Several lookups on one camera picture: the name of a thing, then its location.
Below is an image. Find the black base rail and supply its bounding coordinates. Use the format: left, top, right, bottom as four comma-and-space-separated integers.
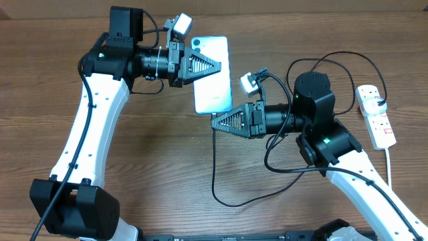
133, 219, 379, 241

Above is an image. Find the white power strip cord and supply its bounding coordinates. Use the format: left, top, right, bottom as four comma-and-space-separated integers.
384, 148, 393, 188

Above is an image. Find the white power strip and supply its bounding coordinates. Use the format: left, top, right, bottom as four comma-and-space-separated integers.
355, 85, 397, 150

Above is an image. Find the black charger cable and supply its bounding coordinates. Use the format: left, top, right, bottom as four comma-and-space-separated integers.
210, 51, 388, 208

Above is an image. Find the blue smartphone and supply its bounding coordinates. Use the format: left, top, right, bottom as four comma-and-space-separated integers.
191, 36, 233, 114

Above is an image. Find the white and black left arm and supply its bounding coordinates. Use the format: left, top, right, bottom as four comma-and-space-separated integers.
29, 6, 221, 240

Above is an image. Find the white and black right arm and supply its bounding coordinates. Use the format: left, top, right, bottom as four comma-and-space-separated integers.
211, 72, 427, 240

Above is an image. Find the white charger plug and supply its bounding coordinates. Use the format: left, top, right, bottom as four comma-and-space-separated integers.
361, 98, 387, 116

